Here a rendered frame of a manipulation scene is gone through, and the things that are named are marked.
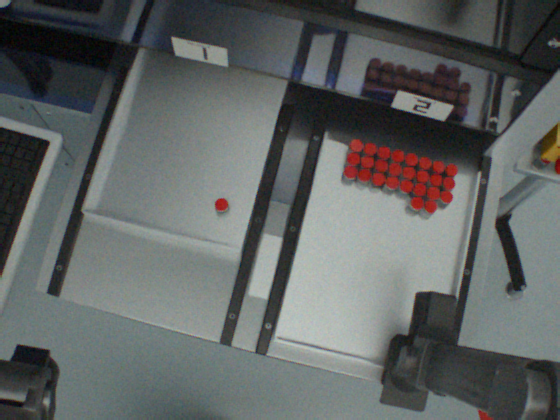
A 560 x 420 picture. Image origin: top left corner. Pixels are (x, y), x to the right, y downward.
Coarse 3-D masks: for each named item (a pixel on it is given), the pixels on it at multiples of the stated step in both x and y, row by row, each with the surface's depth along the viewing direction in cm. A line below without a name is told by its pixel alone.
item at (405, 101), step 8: (400, 96) 104; (408, 96) 103; (416, 96) 102; (392, 104) 107; (400, 104) 106; (408, 104) 105; (416, 104) 105; (424, 104) 104; (432, 104) 103; (440, 104) 103; (416, 112) 107; (432, 112) 106; (440, 112) 105; (448, 112) 104
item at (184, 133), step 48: (144, 96) 119; (192, 96) 119; (240, 96) 119; (144, 144) 117; (192, 144) 117; (240, 144) 117; (96, 192) 114; (144, 192) 115; (192, 192) 115; (240, 192) 115; (192, 240) 110; (240, 240) 113
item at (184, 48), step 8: (176, 40) 104; (184, 40) 103; (176, 48) 107; (184, 48) 106; (192, 48) 105; (200, 48) 105; (208, 48) 104; (216, 48) 103; (184, 56) 109; (192, 56) 108; (200, 56) 107; (208, 56) 107; (216, 56) 106; (224, 56) 105; (224, 64) 108
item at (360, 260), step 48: (336, 144) 118; (336, 192) 115; (336, 240) 113; (384, 240) 114; (432, 240) 114; (288, 288) 108; (336, 288) 111; (384, 288) 112; (432, 288) 112; (288, 336) 109; (336, 336) 110; (384, 336) 110
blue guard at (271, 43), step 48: (48, 0) 101; (96, 0) 97; (144, 0) 94; (192, 0) 92; (240, 48) 102; (288, 48) 99; (336, 48) 95; (384, 48) 92; (384, 96) 105; (432, 96) 101; (480, 96) 97; (528, 96) 93
